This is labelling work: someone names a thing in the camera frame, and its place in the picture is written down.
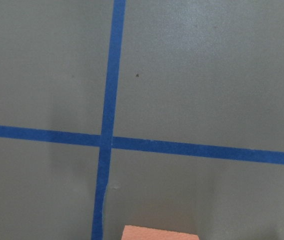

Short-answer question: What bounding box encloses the orange foam block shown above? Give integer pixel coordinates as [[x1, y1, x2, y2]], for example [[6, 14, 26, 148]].
[[121, 225, 199, 240]]

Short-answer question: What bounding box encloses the blue tape line crosswise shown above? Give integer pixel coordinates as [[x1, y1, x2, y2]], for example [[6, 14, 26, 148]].
[[0, 125, 284, 165]]

